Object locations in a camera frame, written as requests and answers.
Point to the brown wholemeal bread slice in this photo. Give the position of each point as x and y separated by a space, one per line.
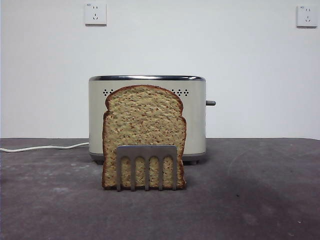
140 117

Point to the shiny metal bread rack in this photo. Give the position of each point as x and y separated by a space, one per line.
147 151

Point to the cream steel two-slot toaster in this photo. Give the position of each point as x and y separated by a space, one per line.
196 125

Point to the grey toaster lever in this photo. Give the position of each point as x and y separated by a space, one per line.
211 103

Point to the white wall socket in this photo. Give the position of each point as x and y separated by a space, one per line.
307 16
95 14

